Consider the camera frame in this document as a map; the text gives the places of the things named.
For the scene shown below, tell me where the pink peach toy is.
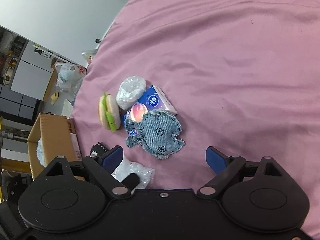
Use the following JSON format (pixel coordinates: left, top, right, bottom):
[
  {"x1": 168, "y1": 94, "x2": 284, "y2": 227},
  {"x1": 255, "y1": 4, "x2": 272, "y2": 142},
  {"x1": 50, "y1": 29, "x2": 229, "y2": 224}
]
[{"x1": 130, "y1": 102, "x2": 148, "y2": 122}]

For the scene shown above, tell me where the cream towel on floor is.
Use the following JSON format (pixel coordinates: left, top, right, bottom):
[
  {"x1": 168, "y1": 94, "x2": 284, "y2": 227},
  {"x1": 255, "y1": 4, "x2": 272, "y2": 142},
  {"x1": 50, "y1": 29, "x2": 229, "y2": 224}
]
[{"x1": 61, "y1": 99, "x2": 73, "y2": 119}]

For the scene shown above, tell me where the plush hamburger toy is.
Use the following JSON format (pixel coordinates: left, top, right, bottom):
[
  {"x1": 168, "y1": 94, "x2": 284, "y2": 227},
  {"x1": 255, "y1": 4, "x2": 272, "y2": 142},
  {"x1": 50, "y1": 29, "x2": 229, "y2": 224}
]
[{"x1": 98, "y1": 92, "x2": 121, "y2": 132}]

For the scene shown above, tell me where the clear bubble wrap bag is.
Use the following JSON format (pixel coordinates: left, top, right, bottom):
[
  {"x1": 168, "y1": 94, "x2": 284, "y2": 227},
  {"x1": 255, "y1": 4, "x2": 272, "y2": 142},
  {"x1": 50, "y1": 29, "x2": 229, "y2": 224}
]
[{"x1": 112, "y1": 156, "x2": 155, "y2": 189}]

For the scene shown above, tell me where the small clear plastic bag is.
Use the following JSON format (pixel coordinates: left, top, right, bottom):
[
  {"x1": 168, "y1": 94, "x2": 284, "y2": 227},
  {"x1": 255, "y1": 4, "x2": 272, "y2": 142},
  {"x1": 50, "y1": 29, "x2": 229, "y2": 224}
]
[{"x1": 81, "y1": 49, "x2": 98, "y2": 64}]

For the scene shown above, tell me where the fluffy light blue plush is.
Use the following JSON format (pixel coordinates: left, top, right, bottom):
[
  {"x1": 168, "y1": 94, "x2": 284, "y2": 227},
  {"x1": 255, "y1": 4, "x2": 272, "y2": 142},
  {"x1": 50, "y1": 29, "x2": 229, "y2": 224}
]
[{"x1": 36, "y1": 138, "x2": 46, "y2": 167}]

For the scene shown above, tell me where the white kitchen cabinet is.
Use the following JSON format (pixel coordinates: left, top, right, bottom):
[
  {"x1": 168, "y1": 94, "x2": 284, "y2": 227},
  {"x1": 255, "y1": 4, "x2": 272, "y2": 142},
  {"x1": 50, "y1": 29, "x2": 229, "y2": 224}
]
[{"x1": 10, "y1": 41, "x2": 56, "y2": 101}]

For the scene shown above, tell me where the large white plastic bag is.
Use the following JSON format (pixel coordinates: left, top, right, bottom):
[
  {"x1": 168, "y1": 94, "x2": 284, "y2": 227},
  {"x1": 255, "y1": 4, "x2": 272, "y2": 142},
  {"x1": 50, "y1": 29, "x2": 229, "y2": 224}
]
[{"x1": 55, "y1": 62, "x2": 87, "y2": 94}]

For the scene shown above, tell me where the yellow slipper far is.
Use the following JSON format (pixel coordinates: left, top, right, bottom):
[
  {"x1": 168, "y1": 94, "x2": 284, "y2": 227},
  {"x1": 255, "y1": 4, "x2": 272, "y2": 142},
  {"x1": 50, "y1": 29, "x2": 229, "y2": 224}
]
[{"x1": 51, "y1": 92, "x2": 60, "y2": 105}]

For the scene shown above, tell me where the pink bed sheet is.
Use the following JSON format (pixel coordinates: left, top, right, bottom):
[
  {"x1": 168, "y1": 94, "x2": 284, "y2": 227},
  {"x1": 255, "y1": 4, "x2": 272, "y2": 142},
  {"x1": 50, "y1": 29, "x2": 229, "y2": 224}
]
[{"x1": 72, "y1": 0, "x2": 319, "y2": 239}]

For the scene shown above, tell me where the blue tissue pack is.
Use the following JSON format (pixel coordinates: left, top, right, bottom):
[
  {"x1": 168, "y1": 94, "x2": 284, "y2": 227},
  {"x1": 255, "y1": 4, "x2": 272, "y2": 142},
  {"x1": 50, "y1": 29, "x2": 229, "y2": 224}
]
[{"x1": 121, "y1": 85, "x2": 177, "y2": 125}]

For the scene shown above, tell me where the black white small pouch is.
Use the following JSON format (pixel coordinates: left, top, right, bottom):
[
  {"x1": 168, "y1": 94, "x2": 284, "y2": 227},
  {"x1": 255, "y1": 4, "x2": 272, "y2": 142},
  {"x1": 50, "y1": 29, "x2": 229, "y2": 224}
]
[{"x1": 90, "y1": 142, "x2": 109, "y2": 156}]

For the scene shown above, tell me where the brown cardboard box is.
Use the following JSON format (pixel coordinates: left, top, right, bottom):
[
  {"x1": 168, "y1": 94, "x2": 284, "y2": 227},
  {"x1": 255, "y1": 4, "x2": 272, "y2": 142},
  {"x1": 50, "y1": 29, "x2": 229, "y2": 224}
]
[{"x1": 27, "y1": 113, "x2": 82, "y2": 179}]

